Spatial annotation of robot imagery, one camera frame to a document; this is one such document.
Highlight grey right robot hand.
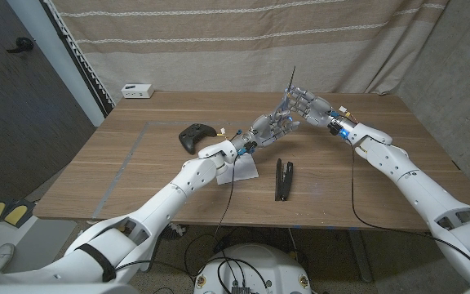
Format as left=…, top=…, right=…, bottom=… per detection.
left=286, top=85, right=353, bottom=136

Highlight thin black left wrist cable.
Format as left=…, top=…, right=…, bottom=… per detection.
left=213, top=159, right=237, bottom=234

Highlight black white floor brush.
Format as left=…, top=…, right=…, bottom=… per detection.
left=162, top=223, right=188, bottom=240

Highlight white robot torso base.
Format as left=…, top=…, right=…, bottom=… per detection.
left=193, top=243, right=312, bottom=294

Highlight black door handle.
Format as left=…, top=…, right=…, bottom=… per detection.
left=6, top=37, right=35, bottom=54

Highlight black stapler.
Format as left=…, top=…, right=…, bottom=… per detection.
left=274, top=158, right=295, bottom=202

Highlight grey table leg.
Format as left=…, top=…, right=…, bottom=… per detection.
left=347, top=229, right=374, bottom=283

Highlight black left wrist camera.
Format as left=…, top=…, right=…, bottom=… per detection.
left=237, top=140, right=259, bottom=157

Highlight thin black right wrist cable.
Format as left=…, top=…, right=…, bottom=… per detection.
left=348, top=141, right=470, bottom=267

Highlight white tissue sheet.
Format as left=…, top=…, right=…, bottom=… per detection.
left=216, top=154, right=259, bottom=185

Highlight white door frame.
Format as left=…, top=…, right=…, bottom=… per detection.
left=6, top=0, right=108, bottom=127

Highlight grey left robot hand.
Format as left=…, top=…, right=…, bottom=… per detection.
left=229, top=109, right=301, bottom=150

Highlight white power strip box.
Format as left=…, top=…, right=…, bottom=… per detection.
left=121, top=83, right=155, bottom=100

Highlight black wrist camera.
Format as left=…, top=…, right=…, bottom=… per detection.
left=237, top=140, right=259, bottom=157
left=327, top=121, right=351, bottom=140

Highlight dark wooden door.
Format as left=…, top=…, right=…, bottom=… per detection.
left=0, top=0, right=97, bottom=203

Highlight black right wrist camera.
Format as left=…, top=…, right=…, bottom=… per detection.
left=327, top=121, right=351, bottom=140

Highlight black game controller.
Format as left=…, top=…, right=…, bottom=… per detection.
left=178, top=122, right=218, bottom=155

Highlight beige striped curtain backdrop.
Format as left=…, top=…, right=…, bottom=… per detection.
left=42, top=0, right=450, bottom=118

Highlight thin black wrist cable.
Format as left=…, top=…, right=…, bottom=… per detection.
left=348, top=141, right=470, bottom=267
left=213, top=159, right=237, bottom=234

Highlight grey yellow handled scissors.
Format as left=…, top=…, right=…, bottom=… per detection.
left=273, top=65, right=297, bottom=123

